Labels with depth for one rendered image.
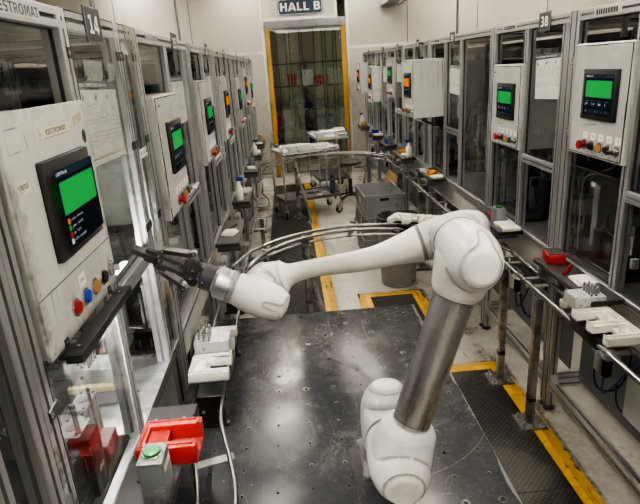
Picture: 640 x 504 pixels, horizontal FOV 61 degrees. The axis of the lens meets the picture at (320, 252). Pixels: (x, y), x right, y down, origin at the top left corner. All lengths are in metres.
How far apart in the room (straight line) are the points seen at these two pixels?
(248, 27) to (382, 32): 2.25
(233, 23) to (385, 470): 8.93
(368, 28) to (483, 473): 8.75
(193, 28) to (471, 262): 8.98
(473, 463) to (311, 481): 0.50
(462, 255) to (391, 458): 0.57
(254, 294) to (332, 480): 0.65
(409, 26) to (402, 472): 9.07
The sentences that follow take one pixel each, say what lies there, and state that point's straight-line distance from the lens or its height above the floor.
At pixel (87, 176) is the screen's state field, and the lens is 1.33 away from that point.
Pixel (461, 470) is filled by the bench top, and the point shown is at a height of 0.68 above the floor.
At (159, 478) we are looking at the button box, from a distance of 1.43.
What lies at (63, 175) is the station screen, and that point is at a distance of 1.21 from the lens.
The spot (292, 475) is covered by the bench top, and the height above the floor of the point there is 0.68.
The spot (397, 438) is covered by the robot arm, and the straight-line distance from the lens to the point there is 1.49.
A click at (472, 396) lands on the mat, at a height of 0.01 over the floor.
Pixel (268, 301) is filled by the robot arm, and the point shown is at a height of 1.28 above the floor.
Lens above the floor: 1.87
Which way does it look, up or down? 19 degrees down
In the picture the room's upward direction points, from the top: 4 degrees counter-clockwise
